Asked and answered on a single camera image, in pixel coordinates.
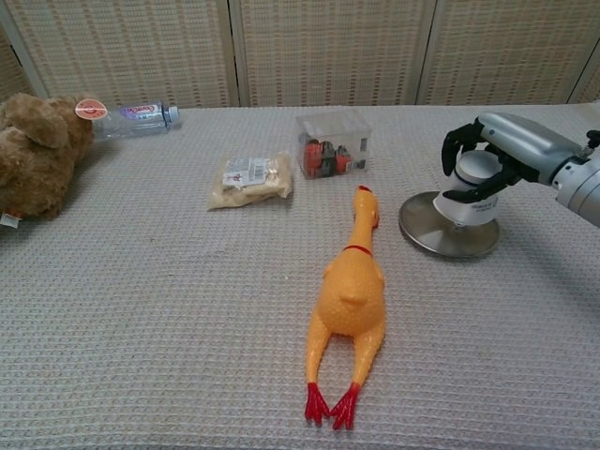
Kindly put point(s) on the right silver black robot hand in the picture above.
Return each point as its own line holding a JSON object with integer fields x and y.
{"x": 525, "y": 140}

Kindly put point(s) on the white paper cup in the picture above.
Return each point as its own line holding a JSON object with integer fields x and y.
{"x": 469, "y": 213}

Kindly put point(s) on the round metal plate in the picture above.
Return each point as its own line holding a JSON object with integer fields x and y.
{"x": 422, "y": 225}

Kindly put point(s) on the clear box of toys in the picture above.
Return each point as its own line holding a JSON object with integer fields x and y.
{"x": 328, "y": 154}

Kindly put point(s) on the bamboo folding screen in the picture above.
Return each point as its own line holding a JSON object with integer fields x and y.
{"x": 328, "y": 47}

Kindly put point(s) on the yellow rubber chicken toy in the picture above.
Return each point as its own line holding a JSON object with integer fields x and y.
{"x": 349, "y": 295}

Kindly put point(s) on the beige snack packet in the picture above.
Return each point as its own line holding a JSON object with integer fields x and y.
{"x": 253, "y": 187}

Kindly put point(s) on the clear plastic water bottle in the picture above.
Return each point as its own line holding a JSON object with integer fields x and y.
{"x": 136, "y": 119}

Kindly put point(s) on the beige woven tablecloth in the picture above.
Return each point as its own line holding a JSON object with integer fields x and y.
{"x": 140, "y": 304}

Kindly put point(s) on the brown plush teddy bear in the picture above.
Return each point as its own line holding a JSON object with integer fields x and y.
{"x": 37, "y": 159}

